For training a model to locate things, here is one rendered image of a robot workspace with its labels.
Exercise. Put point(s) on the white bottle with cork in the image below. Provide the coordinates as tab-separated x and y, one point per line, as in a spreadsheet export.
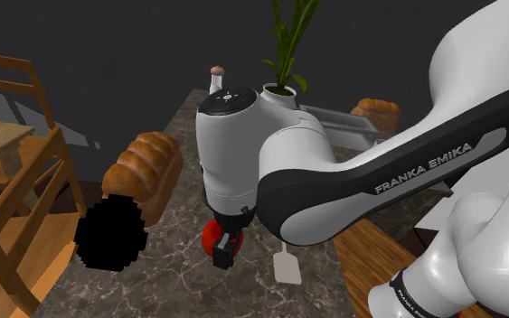
215	81

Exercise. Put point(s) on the red round fruit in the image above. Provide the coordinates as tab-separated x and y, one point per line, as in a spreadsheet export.
208	238

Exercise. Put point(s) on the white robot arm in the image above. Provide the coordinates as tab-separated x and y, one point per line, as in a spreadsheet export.
412	176

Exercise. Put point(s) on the large brown bread loaf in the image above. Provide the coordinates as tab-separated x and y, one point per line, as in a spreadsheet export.
146	169

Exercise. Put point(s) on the black round object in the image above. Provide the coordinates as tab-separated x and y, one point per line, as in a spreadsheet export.
111	233

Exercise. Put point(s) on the small brown bread loaf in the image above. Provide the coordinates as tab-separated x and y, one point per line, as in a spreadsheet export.
379	112

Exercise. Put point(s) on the white pot with green plant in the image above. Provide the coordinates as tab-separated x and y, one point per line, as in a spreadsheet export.
285	53

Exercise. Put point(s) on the white spatula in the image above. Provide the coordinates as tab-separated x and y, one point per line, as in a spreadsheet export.
287	266

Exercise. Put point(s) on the grey metal tray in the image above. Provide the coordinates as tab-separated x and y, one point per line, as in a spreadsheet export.
344	127

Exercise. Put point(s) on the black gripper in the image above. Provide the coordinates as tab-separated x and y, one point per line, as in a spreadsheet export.
228	222

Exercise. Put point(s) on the wooden chair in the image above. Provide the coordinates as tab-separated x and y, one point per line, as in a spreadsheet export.
25	193

